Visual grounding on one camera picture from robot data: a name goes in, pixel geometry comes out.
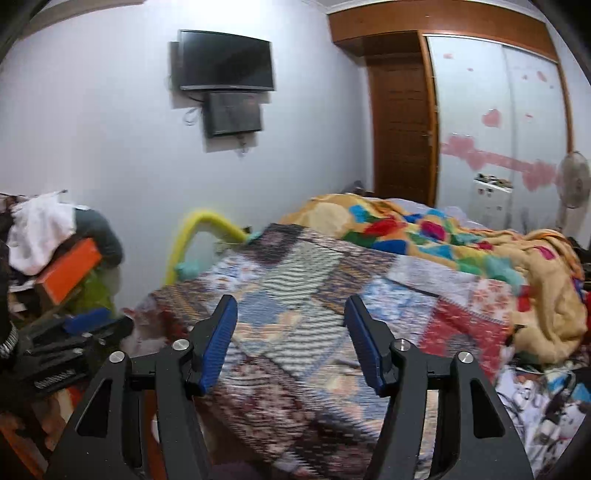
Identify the grey cloth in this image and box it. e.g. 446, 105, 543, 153
73, 208, 125, 269

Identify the colourful fleece blanket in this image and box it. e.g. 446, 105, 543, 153
277, 193, 588, 366

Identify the orange box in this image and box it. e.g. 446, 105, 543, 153
37, 237, 103, 305

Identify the patchwork bedspread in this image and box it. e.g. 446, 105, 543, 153
134, 223, 523, 480

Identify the standing fan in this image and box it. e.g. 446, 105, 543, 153
555, 150, 591, 232

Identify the small black monitor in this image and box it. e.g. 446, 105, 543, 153
203, 91, 264, 139

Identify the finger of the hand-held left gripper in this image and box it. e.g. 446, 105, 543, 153
89, 316, 136, 352
60, 308, 114, 336

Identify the wardrobe with white doors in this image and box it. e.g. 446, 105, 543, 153
328, 0, 576, 232

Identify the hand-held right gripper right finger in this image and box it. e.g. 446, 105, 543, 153
344, 295, 536, 480

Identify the green floral bag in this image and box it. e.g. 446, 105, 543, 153
69, 267, 117, 320

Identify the black wall television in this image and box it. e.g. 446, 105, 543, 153
178, 29, 276, 92

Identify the yellow foam tube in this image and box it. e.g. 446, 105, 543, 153
164, 209, 251, 285

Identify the wooden door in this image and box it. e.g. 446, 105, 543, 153
368, 59, 437, 206

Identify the printed white cloth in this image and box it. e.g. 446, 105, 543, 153
496, 359, 588, 477

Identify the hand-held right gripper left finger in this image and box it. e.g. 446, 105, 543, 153
45, 294, 239, 480

